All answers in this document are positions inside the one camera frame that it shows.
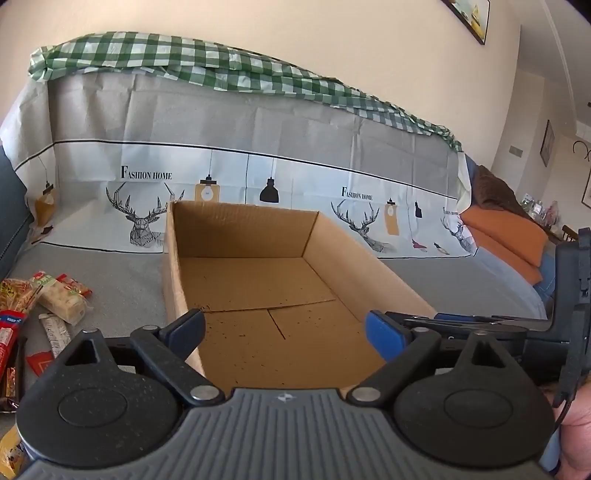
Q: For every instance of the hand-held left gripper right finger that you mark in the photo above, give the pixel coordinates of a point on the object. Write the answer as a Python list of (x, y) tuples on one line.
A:
[(383, 332)]

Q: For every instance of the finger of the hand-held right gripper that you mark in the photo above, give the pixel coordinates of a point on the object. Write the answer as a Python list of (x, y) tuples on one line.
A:
[(448, 317), (461, 326)]

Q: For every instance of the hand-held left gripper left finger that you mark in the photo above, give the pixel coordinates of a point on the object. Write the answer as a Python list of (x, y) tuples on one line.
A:
[(187, 330)]

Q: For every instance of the brown cardboard box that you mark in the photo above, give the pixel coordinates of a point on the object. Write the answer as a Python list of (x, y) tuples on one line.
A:
[(258, 277)]

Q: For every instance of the person's right hand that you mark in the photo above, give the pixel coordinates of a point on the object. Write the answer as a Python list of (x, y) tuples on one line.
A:
[(579, 429)]

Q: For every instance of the wooden chair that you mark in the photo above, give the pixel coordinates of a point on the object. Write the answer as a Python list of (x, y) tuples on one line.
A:
[(570, 233)]

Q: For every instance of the orange cushion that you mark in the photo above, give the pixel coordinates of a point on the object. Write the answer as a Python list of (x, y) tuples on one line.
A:
[(503, 235)]

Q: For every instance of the brown blanket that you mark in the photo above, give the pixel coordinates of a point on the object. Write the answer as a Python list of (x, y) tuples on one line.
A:
[(496, 189)]

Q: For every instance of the red label rice ball packet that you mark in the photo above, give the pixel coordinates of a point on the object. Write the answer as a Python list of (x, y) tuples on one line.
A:
[(76, 286)]

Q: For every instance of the green label rice ball packet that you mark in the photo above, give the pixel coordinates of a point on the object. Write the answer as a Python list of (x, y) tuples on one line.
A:
[(62, 302)]

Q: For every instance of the long white snack packet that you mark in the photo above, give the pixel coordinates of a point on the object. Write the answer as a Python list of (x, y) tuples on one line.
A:
[(55, 334)]

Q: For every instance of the red envelope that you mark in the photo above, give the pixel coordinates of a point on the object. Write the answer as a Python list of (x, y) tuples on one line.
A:
[(39, 362)]

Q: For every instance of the yellow stick snack packet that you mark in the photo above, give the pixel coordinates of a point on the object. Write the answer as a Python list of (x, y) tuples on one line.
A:
[(16, 293)]

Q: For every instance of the red and blue snack packet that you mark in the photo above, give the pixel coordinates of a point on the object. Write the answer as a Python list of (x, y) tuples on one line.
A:
[(9, 337)]

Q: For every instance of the grey deer print sofa cover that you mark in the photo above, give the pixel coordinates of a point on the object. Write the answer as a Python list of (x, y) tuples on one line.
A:
[(277, 129)]

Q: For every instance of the green checkered cloth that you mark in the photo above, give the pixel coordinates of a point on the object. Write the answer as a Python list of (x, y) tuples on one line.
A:
[(138, 53)]

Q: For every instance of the dark framed wall art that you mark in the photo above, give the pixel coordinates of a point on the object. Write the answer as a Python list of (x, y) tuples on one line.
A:
[(587, 184)]

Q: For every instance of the black curled wall hook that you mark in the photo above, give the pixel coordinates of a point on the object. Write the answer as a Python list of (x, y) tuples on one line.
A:
[(581, 146)]

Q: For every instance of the small framed wall picture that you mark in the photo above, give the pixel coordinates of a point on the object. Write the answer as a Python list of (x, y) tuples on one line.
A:
[(547, 143)]

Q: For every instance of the large framed wall picture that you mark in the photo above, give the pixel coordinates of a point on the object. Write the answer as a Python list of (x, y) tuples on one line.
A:
[(475, 18)]

